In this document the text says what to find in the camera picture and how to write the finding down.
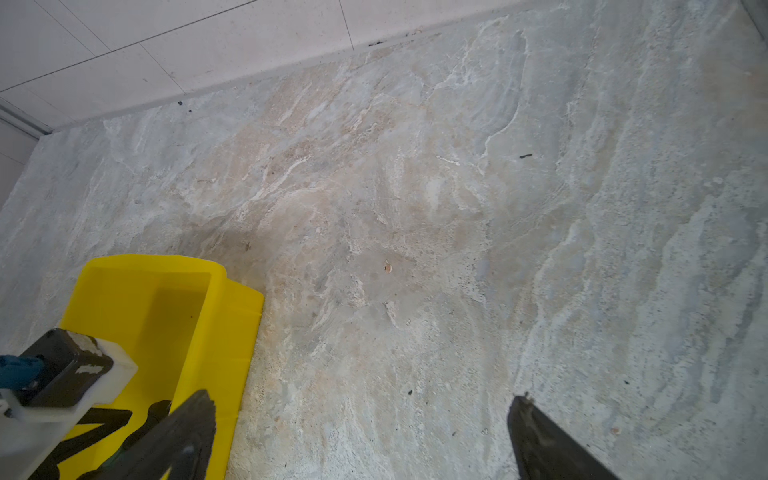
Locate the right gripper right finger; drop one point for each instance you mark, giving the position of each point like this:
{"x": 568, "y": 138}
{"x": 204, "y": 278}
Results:
{"x": 543, "y": 450}

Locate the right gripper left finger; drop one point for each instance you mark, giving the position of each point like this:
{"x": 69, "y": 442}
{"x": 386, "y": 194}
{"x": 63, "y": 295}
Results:
{"x": 179, "y": 447}

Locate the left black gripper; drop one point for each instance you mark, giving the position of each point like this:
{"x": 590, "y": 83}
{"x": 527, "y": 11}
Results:
{"x": 64, "y": 411}

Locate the yellow plastic bin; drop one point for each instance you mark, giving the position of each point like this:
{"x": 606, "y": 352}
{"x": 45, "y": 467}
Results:
{"x": 186, "y": 326}

